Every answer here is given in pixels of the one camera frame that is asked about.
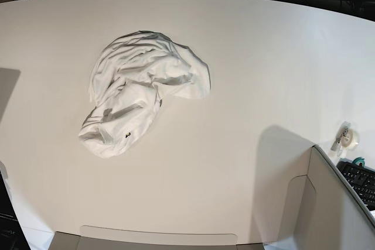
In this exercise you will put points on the grey partition panel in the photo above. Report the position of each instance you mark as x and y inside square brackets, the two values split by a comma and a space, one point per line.
[321, 211]

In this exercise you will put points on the white printed t-shirt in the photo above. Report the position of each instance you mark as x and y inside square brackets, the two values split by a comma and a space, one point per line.
[128, 83]

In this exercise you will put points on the green tape roll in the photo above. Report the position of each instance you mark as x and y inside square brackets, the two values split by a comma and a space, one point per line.
[359, 161]

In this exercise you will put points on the black computer keyboard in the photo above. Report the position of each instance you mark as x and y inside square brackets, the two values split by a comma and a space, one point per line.
[361, 180]

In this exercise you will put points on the clear tape dispenser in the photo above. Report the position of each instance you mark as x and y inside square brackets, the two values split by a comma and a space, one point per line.
[346, 139]

